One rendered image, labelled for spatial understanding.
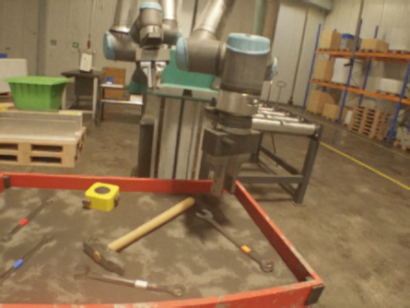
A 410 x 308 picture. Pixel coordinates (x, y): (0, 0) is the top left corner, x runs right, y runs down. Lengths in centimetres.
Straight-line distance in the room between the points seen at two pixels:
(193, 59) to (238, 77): 18
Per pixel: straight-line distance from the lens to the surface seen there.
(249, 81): 53
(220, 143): 54
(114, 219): 67
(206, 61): 66
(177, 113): 177
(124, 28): 146
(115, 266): 52
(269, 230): 67
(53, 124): 335
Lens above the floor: 128
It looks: 18 degrees down
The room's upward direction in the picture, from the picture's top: 9 degrees clockwise
